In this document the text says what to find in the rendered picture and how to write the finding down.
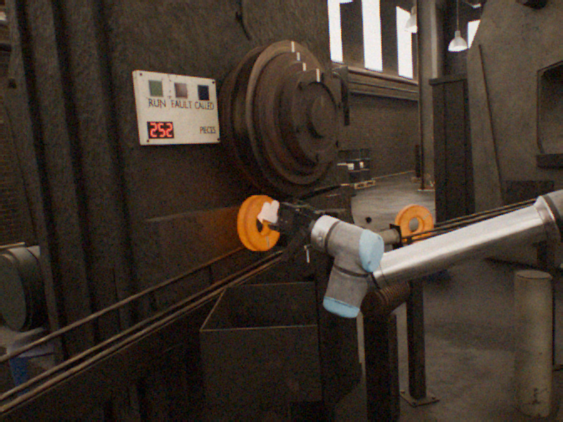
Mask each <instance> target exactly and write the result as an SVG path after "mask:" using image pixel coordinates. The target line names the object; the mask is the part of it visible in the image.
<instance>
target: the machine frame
mask: <svg viewBox="0 0 563 422"><path fill-rule="evenodd" d="M5 6H6V12H7V18H8V30H9V36H10V42H11V48H12V54H13V66H14V72H15V78H16V84H17V90H18V101H19V108H20V114H21V120H22V126H23V137H24V144H25V150H26V156H27V162H28V173H29V179H30V186H31V192H32V198H33V204H34V217H35V223H36V229H37V235H38V242H39V253H40V259H41V265H42V271H43V278H44V289H45V295H46V301H47V307H48V313H49V324H50V331H51V333H53V332H56V331H58V330H60V329H62V328H64V327H67V326H69V325H71V324H73V323H75V322H77V321H80V320H82V319H84V318H86V317H88V316H91V315H93V314H95V313H97V312H98V311H101V310H104V309H106V308H107V307H109V306H112V305H115V304H116V303H118V302H120V301H123V300H126V299H127V298H129V297H131V296H134V295H136V294H138V293H140V292H142V291H145V290H147V289H149V288H151V287H153V286H155V285H158V284H160V283H162V282H164V281H166V280H169V279H171V278H173V277H174V276H176V275H180V274H182V273H184V272H185V271H187V270H191V269H193V268H194V267H196V266H198V265H202V264H203V263H205V262H207V261H209V260H212V259H214V258H216V257H218V256H220V255H223V254H225V253H227V252H229V251H231V250H234V249H236V248H238V247H240V246H242V245H243V243H242V241H241V239H240V236H239V234H238V229H237V218H238V213H239V211H240V207H241V205H242V204H243V203H244V202H245V201H246V200H247V199H248V198H249V197H251V196H256V195H266V196H268V197H270V198H272V199H273V200H274V201H277V202H278V203H283V202H287V203H291V204H293V203H294V199H297V200H299V199H300V198H303V197H306V196H308V195H306V194H305V195H301V196H292V195H284V196H276V195H271V194H269V193H265V192H263V191H261V190H260V189H259V188H258V187H256V186H255V185H254V184H253V183H249V182H247V181H246V180H245V179H243V178H242V177H240V176H239V175H238V174H237V173H236V172H235V170H234V169H233V168H232V167H231V165H230V164H229V163H228V161H227V159H226V157H225V155H224V153H223V150H222V147H221V145H220V142H217V143H194V144H167V145H141V143H140V136H139V128H138V120H137V105H136V97H135V90H134V81H133V73H132V72H134V71H137V70H138V71H145V72H153V73H159V74H167V75H181V76H188V77H195V78H202V79H210V80H214V82H215V92H216V101H218V97H219V93H220V89H221V86H222V84H223V83H224V81H225V78H226V77H227V75H228V74H229V73H230V72H231V71H232V70H233V69H234V68H235V67H237V65H238V64H239V62H240V61H241V60H242V59H243V58H244V57H245V56H246V55H247V54H248V53H249V52H250V51H251V50H253V49H255V48H258V47H261V46H264V45H270V44H274V43H276V42H279V41H292V42H295V43H297V44H300V45H301V46H303V47H304V48H306V49H307V50H308V51H309V52H310V53H311V54H312V55H313V56H314V57H315V58H316V60H317V61H318V63H319V64H320V65H321V67H322V68H323V71H324V73H326V74H327V75H328V76H329V77H330V78H331V80H333V67H332V52H331V36H330V21H329V5H328V0H245V10H246V14H247V19H246V22H247V25H248V28H249V30H250V31H251V34H252V37H253V39H252V40H250V41H248V39H247V37H246V35H245V32H244V30H243V28H242V26H241V20H240V18H238V17H236V16H235V13H236V12H240V0H5ZM335 193H341V196H339V197H331V198H325V195H327V194H335ZM303 202H304V203H309V204H310V207H313V208H317V209H320V210H322V209H326V208H345V209H347V210H348V213H349V224H352V209H351V192H350V184H342V187H341V188H337V189H334V190H332V191H329V192H326V193H322V194H319V195H317V196H315V197H312V198H308V199H305V200H303ZM258 260H261V256H260V251H257V250H250V249H248V248H245V249H243V250H241V251H239V252H236V253H234V254H232V255H230V256H228V257H226V258H224V259H222V260H219V261H217V262H215V264H216V269H217V273H218V278H219V280H223V279H224V278H226V277H228V276H230V275H233V274H234V273H236V272H238V271H239V270H242V269H244V268H245V267H247V266H249V265H252V264H254V263H256V262H257V261H258ZM212 285H213V280H212V275H211V270H210V266H207V267H204V268H203V269H201V270H198V271H196V272H194V273H193V274H191V275H187V276H185V277H184V278H182V279H180V280H177V281H175V282H173V283H171V284H169V285H167V286H164V287H163V288H161V289H158V290H156V291H154V292H155V297H156V300H157V304H158V310H159V311H163V310H165V309H167V308H169V307H170V306H173V305H175V304H177V303H179V302H181V301H182V300H184V299H186V298H188V297H190V296H192V295H194V294H196V293H198V292H200V291H202V290H203V289H205V288H207V287H209V286H212ZM149 317H152V313H151V310H150V306H149V301H148V298H147V295H146V296H143V297H141V298H139V299H137V300H135V301H133V302H131V303H129V304H126V305H125V306H122V307H120V308H118V309H116V310H114V311H111V312H109V313H107V314H105V315H104V316H101V317H99V318H96V319H95V320H93V321H91V322H88V323H86V324H85V325H83V326H80V327H77V328H76V329H74V330H73V333H74V335H75V341H76V345H77V348H78V352H79V353H83V352H85V351H87V350H88V349H90V348H92V347H94V346H96V345H98V344H100V343H102V342H104V341H106V340H107V339H109V338H111V337H114V336H115V335H117V334H119V333H121V332H124V331H125V330H126V329H128V328H130V327H133V326H135V325H137V324H138V323H140V322H143V321H144V320H146V319H148V318H149ZM328 318H329V332H330V347H331V361H332V375H333V403H334V405H335V404H337V403H338V402H339V401H340V400H341V399H342V398H343V397H344V396H345V395H347V394H348V393H349V392H350V391H351V390H352V389H353V388H354V387H356V386H357V385H358V384H359V383H360V377H361V376H362V374H363V371H362V362H361V361H359V340H358V324H357V317H352V318H349V317H343V316H338V315H335V314H333V313H332V312H330V311H329V312H328ZM184 356H185V365H186V374H187V381H188V390H189V406H190V414H191V422H260V412H259V404H211V405H206V398H205V389H204V373H203V364H202V355H201V346H200V342H199V343H197V344H196V345H194V346H192V347H191V348H190V349H188V350H187V351H185V352H184ZM75 422H156V420H155V412H154V404H153V396H152V382H151V374H148V375H147V376H146V377H144V378H142V379H141V380H139V381H137V382H136V383H134V384H133V385H132V386H130V387H128V388H127V389H125V390H123V391H122V392H120V393H119V394H117V395H116V396H114V397H113V398H111V399H109V400H107V401H106V402H105V403H104V404H101V405H100V406H98V407H97V408H95V409H93V410H92V411H91V412H89V413H88V414H86V415H84V416H82V417H81V418H79V419H78V420H76V421H75Z"/></svg>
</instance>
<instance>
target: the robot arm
mask: <svg viewBox="0 0 563 422"><path fill-rule="evenodd" d="M297 202H300V203H304V202H303V201H300V200H297V199H294V203H293V204H291V203H287V202H283V203H278V202H277V201H273V202H272V203H271V205H270V204H269V203H264V206H263V208H262V210H261V213H259V215H258V217H257V218H258V219H259V220H260V221H261V222H262V224H263V225H265V226H266V227H267V228H268V229H271V230H274V231H276V232H278V233H280V234H284V235H289V236H291V235H293V236H294V237H295V238H294V239H293V240H292V242H291V243H290V244H289V245H288V247H287V248H286V249H285V250H284V252H283V254H282V255H281V257H282V258H283V260H284V261H285V262H286V263H287V262H290V261H294V260H295V259H296V258H297V257H298V254H299V253H300V252H301V250H302V249H303V247H304V246H305V245H306V243H307V242H309V243H311V244H312V247H313V248H314V249H316V250H320V251H322V252H324V253H327V254H328V255H331V256H333V257H335V260H334V263H333V268H332V271H331V275H330V278H329V282H328V287H327V290H326V293H325V296H324V297H323V298H324V300H323V306H324V308H325V309H326V310H328V311H330V312H332V313H333V314H335V315H338V316H341V317H349V318H352V317H356V316H357V315H358V313H359V311H360V309H359V308H360V305H361V302H362V300H363V298H364V297H365V295H366V294H368V293H370V292H373V291H378V290H381V289H384V288H385V287H387V286H392V285H395V284H398V283H401V282H404V281H407V280H412V279H415V278H418V277H421V276H424V275H429V274H432V273H435V272H438V271H441V270H446V269H449V268H452V267H455V266H458V265H463V264H466V263H469V262H472V261H475V260H480V259H483V258H486V257H489V256H492V255H497V254H500V253H503V252H506V251H509V250H514V249H517V248H520V247H523V246H526V245H529V244H533V243H537V242H540V241H543V240H546V239H551V240H554V241H555V242H557V243H560V242H563V189H562V190H559V191H556V192H553V193H548V194H546V195H543V196H540V197H538V199H537V201H536V203H535V204H534V205H533V206H530V207H528V208H523V209H521V210H517V211H514V212H512V213H509V214H505V215H502V216H499V217H497V218H494V219H490V220H486V221H483V222H481V223H478V224H474V225H471V226H468V227H466V228H463V229H459V230H455V231H452V232H450V233H447V234H443V235H440V236H437V237H435V238H432V239H428V240H424V241H421V242H419V243H416V244H412V245H409V246H406V247H404V248H401V249H398V250H393V251H391V252H388V253H385V254H384V242H383V240H382V238H381V237H380V236H379V235H378V234H375V233H373V232H371V231H370V230H368V229H361V228H359V227H356V226H354V225H352V224H347V223H345V222H343V221H341V220H338V219H335V218H332V217H329V216H326V215H325V216H324V214H325V211H322V210H320V209H317V208H313V207H310V204H309V203H304V204H305V205H302V206H301V205H298V203H297Z"/></svg>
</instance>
